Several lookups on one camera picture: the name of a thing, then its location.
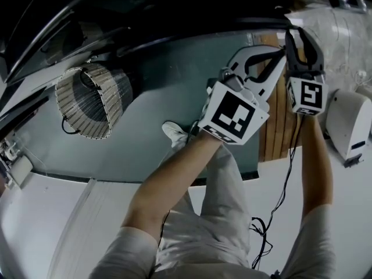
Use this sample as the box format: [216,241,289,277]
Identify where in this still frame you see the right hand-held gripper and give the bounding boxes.
[284,28,330,116]

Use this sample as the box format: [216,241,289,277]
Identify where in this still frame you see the person's right forearm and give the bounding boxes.
[299,113,334,212]

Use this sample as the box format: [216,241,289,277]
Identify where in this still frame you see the person's white shirt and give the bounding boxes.
[90,203,338,279]

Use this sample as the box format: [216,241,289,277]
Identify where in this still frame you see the person's left forearm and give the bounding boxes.
[120,129,224,235]

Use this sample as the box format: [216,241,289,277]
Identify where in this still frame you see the person's left white shoe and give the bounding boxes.
[162,120,189,148]

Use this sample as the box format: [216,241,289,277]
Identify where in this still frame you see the person's light trousers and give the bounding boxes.
[158,144,252,270]

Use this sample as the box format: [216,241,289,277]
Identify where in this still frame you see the white wicker laundry basket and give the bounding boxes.
[55,62,134,141]

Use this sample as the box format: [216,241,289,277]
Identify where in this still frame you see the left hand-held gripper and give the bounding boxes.
[197,45,287,145]

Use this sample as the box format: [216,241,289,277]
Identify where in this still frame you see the white workshop equipment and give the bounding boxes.
[0,135,33,189]

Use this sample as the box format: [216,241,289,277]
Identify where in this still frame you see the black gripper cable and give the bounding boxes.
[249,113,305,270]

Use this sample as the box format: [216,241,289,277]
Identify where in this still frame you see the white rounded robot base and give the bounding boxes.
[327,88,372,168]

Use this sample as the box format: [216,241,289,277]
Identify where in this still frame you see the wooden slat board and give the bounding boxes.
[257,33,310,163]

